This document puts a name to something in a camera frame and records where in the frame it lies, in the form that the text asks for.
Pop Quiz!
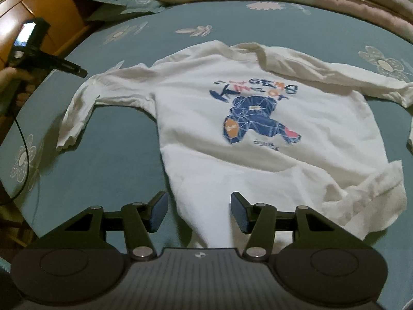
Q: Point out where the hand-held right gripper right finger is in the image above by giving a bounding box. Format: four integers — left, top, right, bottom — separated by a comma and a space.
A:
230, 191, 348, 262

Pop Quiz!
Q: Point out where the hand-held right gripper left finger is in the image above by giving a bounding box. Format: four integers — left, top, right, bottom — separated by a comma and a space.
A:
61, 190, 170, 262

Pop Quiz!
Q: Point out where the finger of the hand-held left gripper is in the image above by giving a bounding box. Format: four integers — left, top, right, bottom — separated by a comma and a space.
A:
44, 53, 89, 78

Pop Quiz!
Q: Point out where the white bear print sweatshirt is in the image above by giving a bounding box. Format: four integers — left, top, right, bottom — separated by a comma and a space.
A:
58, 39, 413, 249

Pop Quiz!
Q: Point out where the person's left hand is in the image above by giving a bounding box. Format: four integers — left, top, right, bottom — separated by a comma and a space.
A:
0, 66, 35, 109

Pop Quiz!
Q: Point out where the wooden headboard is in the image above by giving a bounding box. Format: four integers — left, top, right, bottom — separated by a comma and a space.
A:
0, 0, 101, 83

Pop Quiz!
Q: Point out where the bed with teal floral sheet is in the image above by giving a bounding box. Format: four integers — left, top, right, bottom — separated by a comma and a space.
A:
0, 0, 413, 310

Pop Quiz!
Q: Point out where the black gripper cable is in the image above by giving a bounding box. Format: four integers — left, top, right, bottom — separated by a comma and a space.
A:
0, 116, 30, 206

